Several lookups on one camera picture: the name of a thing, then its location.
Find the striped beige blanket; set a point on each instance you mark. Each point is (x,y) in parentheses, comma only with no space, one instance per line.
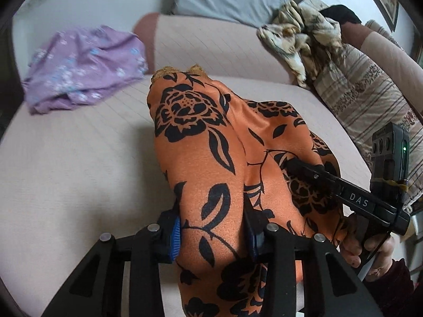
(371,81)

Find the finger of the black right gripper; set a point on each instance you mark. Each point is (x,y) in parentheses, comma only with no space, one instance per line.
(314,175)

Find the beige quilted bed cover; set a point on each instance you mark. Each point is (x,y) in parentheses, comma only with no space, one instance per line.
(66,178)

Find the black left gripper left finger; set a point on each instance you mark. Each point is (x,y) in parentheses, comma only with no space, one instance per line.
(121,271)

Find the beige patterned crumpled garment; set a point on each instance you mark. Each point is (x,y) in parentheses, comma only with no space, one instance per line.
(303,38)

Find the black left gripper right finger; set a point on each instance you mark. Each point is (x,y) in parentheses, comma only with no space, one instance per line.
(331,288)

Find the orange black floral garment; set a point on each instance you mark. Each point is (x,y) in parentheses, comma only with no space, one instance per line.
(218,151)

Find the pink bolster pillow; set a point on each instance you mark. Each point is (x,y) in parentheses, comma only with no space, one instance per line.
(221,48)

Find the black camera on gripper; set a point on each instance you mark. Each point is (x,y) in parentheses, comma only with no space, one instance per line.
(390,164)

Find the person's right hand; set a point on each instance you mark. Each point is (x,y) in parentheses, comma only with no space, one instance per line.
(351,249)

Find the purple floral garment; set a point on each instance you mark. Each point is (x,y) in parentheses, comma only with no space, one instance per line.
(82,66)

